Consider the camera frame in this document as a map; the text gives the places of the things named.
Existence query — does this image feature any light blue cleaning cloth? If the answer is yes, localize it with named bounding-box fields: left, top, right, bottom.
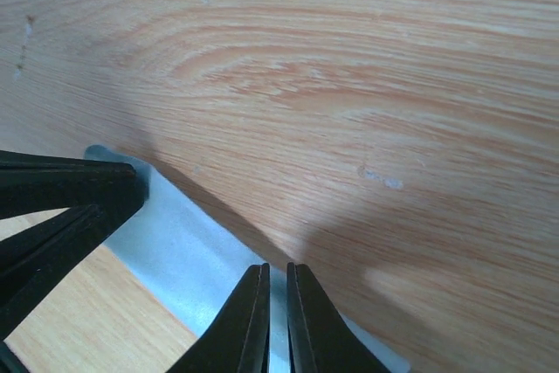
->
left=85, top=145, right=410, bottom=372

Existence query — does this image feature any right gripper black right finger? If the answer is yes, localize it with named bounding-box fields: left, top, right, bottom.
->
left=286, top=262, right=388, bottom=373

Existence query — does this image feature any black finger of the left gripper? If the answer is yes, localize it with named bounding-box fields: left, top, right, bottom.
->
left=1, top=203, right=142, bottom=339
left=1, top=150, right=147, bottom=219

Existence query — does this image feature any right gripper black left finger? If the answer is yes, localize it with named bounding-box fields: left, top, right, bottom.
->
left=169, top=263, right=271, bottom=373

